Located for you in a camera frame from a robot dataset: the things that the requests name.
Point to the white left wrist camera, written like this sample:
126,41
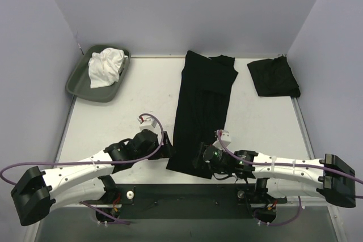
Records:
147,123

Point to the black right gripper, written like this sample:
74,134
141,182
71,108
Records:
199,155

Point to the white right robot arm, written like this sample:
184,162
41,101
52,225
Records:
329,178

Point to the black t shirt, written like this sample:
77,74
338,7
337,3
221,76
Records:
273,78
204,96

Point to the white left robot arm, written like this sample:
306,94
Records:
38,192

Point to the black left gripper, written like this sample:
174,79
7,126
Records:
165,145

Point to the aluminium front rail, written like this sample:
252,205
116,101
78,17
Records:
305,201

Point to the crumpled white t shirt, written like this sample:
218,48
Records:
104,68

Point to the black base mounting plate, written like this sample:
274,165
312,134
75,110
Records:
189,201

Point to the folded black t shirt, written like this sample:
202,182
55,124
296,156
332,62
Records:
273,78

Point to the grey plastic tray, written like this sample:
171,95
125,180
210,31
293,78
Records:
79,81

